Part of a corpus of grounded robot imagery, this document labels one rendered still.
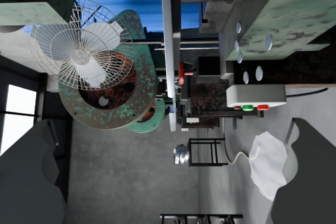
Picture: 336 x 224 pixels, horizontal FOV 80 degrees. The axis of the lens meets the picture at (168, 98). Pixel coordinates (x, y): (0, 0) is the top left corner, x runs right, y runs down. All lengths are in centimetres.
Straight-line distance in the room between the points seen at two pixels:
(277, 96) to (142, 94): 124
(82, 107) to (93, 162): 575
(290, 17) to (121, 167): 700
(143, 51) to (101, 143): 582
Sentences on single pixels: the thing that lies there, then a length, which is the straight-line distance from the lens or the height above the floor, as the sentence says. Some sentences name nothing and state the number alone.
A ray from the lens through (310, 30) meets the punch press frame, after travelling 46.
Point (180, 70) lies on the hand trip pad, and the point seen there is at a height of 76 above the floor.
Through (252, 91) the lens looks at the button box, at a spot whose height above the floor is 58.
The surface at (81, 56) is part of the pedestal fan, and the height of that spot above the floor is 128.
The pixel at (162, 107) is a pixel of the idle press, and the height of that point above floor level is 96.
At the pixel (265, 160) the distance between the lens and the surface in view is 157.
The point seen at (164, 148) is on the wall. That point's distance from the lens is 693.
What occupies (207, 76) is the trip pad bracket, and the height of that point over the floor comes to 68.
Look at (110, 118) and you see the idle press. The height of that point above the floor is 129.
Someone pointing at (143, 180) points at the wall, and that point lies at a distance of 714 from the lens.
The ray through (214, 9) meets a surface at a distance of 50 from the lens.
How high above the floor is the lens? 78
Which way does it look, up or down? 2 degrees up
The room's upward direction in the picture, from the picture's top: 91 degrees counter-clockwise
